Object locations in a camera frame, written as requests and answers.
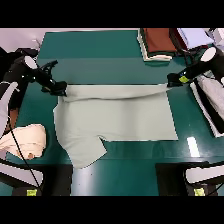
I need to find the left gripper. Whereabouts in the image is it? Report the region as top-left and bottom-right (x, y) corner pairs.
(41, 80), (69, 98)

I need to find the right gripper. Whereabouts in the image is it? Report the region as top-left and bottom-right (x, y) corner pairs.
(166, 71), (190, 89)

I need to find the pale grey-green T-shirt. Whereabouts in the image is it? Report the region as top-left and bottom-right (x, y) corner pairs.
(52, 82), (180, 170)

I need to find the white garment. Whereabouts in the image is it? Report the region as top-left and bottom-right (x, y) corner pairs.
(137, 29), (174, 63)
(189, 81), (224, 139)

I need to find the grey garment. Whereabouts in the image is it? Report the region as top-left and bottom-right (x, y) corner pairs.
(199, 75), (224, 122)

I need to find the rust brown garment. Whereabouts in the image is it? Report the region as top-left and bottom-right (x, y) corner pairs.
(143, 27), (178, 55)

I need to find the lavender garment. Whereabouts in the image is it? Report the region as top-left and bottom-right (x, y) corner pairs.
(176, 27), (215, 48)

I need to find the beige garment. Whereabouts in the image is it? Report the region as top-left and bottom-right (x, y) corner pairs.
(0, 123), (48, 161)

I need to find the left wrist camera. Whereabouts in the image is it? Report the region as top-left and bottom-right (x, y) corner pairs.
(39, 59), (60, 81)

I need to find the black cable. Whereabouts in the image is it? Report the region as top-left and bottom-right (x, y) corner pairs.
(7, 126), (43, 196)

